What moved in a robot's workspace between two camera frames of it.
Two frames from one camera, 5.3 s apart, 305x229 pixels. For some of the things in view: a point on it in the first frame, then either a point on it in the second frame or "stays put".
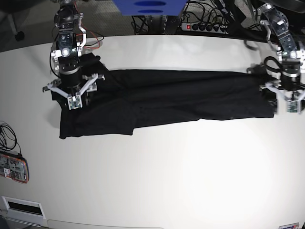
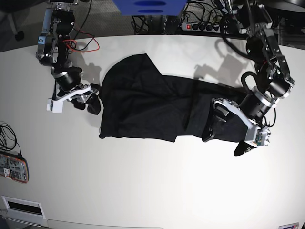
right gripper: (290, 88) -> (252, 109)
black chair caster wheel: (20, 36) stays put
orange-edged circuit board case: (15, 167) stays put
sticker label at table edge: (294, 225) stays put
